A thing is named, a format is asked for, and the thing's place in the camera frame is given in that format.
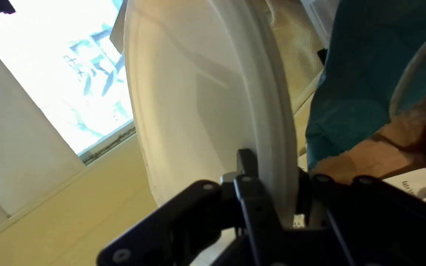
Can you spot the brown object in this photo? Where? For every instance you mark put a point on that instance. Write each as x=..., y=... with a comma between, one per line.
x=370, y=157

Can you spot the teal cloth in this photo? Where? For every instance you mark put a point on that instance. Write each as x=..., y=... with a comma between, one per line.
x=366, y=74

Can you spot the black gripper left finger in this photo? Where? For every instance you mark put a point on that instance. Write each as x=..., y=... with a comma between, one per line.
x=188, y=222

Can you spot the window showing tree branches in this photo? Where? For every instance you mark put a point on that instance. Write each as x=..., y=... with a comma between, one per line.
x=51, y=64

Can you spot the white round plate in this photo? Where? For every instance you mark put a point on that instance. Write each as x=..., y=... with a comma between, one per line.
x=203, y=98

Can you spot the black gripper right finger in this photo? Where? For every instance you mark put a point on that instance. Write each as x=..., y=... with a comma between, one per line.
x=380, y=231

